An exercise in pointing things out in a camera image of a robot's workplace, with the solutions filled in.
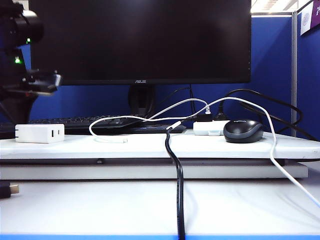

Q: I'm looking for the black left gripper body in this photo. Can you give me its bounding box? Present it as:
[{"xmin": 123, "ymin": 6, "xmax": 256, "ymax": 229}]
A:
[{"xmin": 0, "ymin": 86, "xmax": 35, "ymax": 125}]

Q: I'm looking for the white charging base block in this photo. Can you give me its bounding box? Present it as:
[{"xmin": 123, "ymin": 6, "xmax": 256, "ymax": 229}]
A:
[{"xmin": 14, "ymin": 123, "xmax": 65, "ymax": 144}]

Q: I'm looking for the white Type-C charging cable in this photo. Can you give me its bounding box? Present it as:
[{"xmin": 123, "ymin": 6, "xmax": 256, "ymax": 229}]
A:
[{"xmin": 88, "ymin": 96, "xmax": 320, "ymax": 207}]

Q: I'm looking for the black computer keyboard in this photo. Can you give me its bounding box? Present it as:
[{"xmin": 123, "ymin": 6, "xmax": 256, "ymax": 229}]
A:
[{"xmin": 0, "ymin": 114, "xmax": 146, "ymax": 136}]

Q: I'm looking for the white desk riser board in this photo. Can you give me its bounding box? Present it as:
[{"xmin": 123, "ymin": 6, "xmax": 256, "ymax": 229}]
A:
[{"xmin": 0, "ymin": 131, "xmax": 320, "ymax": 161}]

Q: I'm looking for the black gold HDMI plug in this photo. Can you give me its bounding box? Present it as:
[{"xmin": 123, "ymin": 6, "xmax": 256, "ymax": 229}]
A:
[{"xmin": 0, "ymin": 181, "xmax": 20, "ymax": 200}]

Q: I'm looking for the black monitor stand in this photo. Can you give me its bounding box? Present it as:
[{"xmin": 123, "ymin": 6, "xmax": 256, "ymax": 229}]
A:
[{"xmin": 128, "ymin": 84, "xmax": 188, "ymax": 134}]

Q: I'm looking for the black ASUS computer monitor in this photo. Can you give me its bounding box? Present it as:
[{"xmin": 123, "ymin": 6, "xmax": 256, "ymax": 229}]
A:
[{"xmin": 30, "ymin": 0, "xmax": 252, "ymax": 86}]

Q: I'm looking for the black plug adapter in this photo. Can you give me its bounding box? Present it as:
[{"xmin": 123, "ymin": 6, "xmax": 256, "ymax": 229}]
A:
[{"xmin": 193, "ymin": 113, "xmax": 215, "ymax": 123}]

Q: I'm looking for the white power strip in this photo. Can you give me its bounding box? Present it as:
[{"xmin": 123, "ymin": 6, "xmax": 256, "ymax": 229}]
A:
[{"xmin": 193, "ymin": 120, "xmax": 231, "ymax": 137}]

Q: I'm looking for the black grey computer mouse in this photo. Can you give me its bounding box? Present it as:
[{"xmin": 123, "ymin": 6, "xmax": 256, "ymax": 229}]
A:
[{"xmin": 223, "ymin": 119, "xmax": 265, "ymax": 145}]

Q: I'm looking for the wide blue partition panel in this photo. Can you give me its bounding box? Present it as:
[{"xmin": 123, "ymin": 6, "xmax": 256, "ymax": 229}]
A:
[{"xmin": 0, "ymin": 13, "xmax": 293, "ymax": 136}]

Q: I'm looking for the blue partition panel with sign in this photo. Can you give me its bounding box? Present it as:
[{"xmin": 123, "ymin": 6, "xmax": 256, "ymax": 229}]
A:
[{"xmin": 297, "ymin": 0, "xmax": 320, "ymax": 142}]

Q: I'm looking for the white purple name sign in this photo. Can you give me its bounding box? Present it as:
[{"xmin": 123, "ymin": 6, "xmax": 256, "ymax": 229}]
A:
[{"xmin": 300, "ymin": 0, "xmax": 320, "ymax": 36}]

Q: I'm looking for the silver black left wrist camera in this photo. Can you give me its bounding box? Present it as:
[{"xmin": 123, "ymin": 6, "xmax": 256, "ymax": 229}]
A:
[{"xmin": 21, "ymin": 70, "xmax": 63, "ymax": 97}]

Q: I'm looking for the white grey plugged cable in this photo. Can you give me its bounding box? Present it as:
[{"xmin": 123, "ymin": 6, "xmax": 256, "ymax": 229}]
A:
[{"xmin": 143, "ymin": 98, "xmax": 213, "ymax": 123}]

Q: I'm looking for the thin black monitor cable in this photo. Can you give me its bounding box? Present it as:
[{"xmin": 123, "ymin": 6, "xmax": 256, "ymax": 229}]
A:
[{"xmin": 159, "ymin": 84, "xmax": 198, "ymax": 118}]

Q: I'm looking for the black twin-strand cable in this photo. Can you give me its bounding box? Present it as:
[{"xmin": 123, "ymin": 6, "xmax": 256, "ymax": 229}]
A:
[{"xmin": 165, "ymin": 116, "xmax": 198, "ymax": 240}]

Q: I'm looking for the thick black power cable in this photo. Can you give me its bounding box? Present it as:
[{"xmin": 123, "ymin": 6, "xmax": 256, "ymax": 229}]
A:
[{"xmin": 217, "ymin": 88, "xmax": 318, "ymax": 142}]

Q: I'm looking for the silver partition post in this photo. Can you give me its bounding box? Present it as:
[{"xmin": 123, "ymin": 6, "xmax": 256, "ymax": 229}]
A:
[{"xmin": 291, "ymin": 11, "xmax": 299, "ymax": 137}]

